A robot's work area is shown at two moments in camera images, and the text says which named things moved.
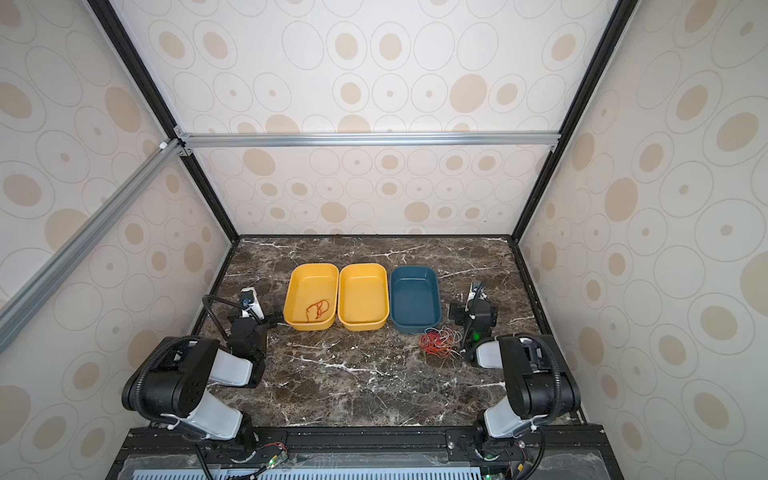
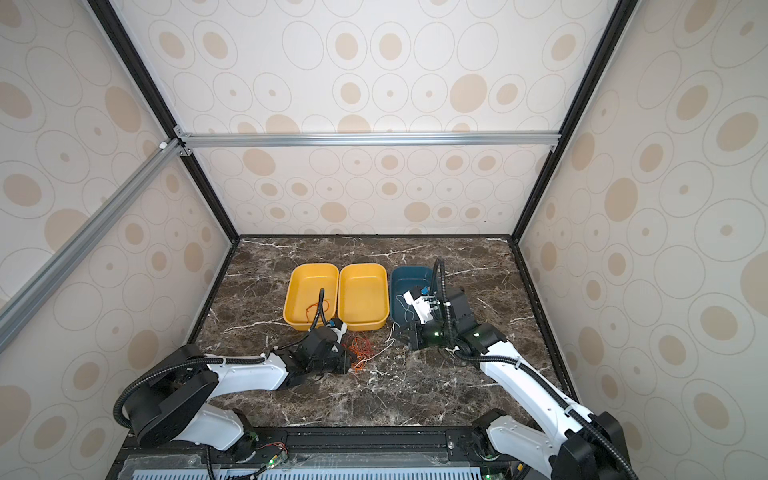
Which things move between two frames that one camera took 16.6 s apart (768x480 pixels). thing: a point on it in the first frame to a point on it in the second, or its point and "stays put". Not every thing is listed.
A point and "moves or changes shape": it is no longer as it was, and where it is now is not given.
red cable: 440,342 moves or changes shape
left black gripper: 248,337 to 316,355
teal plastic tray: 415,299 stays put
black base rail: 364,453 stays put
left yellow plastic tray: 311,296 stays put
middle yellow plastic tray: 363,302 stays put
